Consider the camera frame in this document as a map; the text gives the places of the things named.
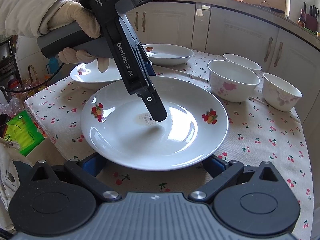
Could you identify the person's left hand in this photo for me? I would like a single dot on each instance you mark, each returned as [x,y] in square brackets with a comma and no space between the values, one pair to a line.
[80,17]

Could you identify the dark sauce bottle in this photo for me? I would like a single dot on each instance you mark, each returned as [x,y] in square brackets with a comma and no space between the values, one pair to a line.
[301,23]

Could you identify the white pink-flower bowl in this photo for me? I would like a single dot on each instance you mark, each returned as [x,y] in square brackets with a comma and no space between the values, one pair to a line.
[230,87]
[280,97]
[240,60]

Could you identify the dark metal shelf rack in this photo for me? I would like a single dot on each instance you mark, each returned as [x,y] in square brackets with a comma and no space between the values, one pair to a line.
[7,60]

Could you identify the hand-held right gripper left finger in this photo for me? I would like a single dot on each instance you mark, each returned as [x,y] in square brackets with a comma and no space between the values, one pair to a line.
[88,166]

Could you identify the white cabinet door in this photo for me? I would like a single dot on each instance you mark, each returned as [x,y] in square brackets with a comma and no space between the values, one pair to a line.
[170,22]
[300,60]
[132,20]
[237,30]

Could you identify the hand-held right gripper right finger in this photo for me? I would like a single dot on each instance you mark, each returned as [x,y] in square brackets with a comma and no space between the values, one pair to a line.
[215,167]

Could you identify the white fruit-print plate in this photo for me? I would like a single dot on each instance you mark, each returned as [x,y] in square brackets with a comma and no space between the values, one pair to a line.
[170,52]
[175,135]
[100,76]

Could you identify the person's left forearm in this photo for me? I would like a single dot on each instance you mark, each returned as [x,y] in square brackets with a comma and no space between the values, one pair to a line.
[25,5]

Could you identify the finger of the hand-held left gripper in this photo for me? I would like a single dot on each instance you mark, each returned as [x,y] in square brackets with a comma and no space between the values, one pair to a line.
[155,107]
[149,67]

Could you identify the cherry-print tablecloth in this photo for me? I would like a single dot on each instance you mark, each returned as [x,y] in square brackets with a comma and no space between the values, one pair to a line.
[262,135]

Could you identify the dark red knife holder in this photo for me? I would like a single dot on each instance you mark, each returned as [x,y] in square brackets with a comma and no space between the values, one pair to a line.
[310,21]

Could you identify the stone kitchen countertop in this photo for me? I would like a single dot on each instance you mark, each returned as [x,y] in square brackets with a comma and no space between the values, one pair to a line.
[212,1]

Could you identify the green packet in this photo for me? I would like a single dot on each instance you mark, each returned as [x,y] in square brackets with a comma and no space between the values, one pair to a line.
[25,135]

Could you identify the wicker basket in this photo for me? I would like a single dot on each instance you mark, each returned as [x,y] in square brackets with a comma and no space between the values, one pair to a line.
[33,82]

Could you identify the blue plastic bottle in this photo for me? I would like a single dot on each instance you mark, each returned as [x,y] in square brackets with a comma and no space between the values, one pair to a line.
[52,66]

